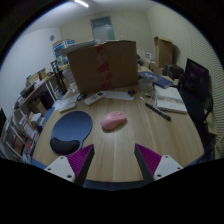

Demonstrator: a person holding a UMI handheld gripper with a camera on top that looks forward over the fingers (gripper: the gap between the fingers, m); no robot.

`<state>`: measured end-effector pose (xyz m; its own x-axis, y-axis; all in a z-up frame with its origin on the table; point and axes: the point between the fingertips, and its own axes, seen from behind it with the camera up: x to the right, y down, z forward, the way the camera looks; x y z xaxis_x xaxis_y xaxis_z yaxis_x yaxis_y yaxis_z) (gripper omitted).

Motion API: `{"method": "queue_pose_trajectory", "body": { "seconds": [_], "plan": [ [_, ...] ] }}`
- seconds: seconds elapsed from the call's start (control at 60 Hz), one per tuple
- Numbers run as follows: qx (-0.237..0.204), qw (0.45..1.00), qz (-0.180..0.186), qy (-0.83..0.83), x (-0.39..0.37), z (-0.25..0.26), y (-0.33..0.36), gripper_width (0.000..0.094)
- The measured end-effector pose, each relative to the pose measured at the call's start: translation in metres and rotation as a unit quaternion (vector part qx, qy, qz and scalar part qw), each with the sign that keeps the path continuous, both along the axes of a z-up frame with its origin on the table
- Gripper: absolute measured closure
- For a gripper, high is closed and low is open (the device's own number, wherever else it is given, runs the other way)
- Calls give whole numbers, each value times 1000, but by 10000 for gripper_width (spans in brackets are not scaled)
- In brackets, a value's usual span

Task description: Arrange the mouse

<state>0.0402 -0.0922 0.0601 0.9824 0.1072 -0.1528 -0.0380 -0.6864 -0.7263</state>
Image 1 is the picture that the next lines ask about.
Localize black bag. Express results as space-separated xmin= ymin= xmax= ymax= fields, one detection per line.
xmin=163 ymin=63 xmax=185 ymax=81

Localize black office chair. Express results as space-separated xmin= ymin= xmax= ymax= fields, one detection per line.
xmin=179 ymin=88 xmax=218 ymax=158

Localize black metal rack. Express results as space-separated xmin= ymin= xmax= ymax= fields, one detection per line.
xmin=49 ymin=59 xmax=69 ymax=96

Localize large brown cardboard box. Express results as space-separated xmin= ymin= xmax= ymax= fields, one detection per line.
xmin=66 ymin=40 xmax=139 ymax=95

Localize dark blue mouse pad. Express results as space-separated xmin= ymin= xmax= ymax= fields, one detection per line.
xmin=49 ymin=110 xmax=94 ymax=156

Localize black marker pen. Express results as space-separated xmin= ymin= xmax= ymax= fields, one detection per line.
xmin=144 ymin=102 xmax=172 ymax=122

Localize white printed paper sheet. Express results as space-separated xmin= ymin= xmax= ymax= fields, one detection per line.
xmin=53 ymin=94 xmax=81 ymax=111

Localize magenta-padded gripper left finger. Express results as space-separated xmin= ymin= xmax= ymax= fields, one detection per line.
xmin=44 ymin=143 xmax=96 ymax=187

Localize blue book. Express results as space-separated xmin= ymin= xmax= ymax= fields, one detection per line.
xmin=138 ymin=70 xmax=175 ymax=89

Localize grey flat panel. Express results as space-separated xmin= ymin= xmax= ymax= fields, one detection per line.
xmin=58 ymin=39 xmax=98 ymax=56

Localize clear round container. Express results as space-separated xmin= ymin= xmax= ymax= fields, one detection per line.
xmin=139 ymin=80 xmax=155 ymax=98

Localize tall brown cardboard box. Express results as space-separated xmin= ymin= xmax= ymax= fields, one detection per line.
xmin=153 ymin=36 xmax=174 ymax=69

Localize pink computer mouse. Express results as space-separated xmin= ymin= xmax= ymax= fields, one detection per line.
xmin=99 ymin=110 xmax=128 ymax=131

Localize white remote control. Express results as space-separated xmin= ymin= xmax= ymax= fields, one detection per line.
xmin=83 ymin=91 xmax=106 ymax=106

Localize blue white display cabinet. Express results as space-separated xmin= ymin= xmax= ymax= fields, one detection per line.
xmin=52 ymin=39 xmax=76 ymax=69

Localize cream flat case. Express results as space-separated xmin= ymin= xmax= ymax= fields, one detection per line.
xmin=58 ymin=102 xmax=77 ymax=114

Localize black monitor screen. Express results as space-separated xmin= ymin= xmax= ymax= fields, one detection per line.
xmin=182 ymin=58 xmax=210 ymax=101

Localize ceiling light strip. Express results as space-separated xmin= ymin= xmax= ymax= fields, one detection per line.
xmin=73 ymin=0 xmax=90 ymax=8

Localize cluttered shelf unit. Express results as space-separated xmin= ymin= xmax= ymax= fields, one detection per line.
xmin=0 ymin=59 xmax=68 ymax=164

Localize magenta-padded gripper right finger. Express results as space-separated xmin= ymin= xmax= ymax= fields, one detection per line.
xmin=134 ymin=143 xmax=184 ymax=185

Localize white open book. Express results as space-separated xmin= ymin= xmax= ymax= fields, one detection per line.
xmin=153 ymin=84 xmax=188 ymax=114

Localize clear plastic jar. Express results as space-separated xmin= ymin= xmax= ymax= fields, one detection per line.
xmin=62 ymin=66 xmax=80 ymax=90

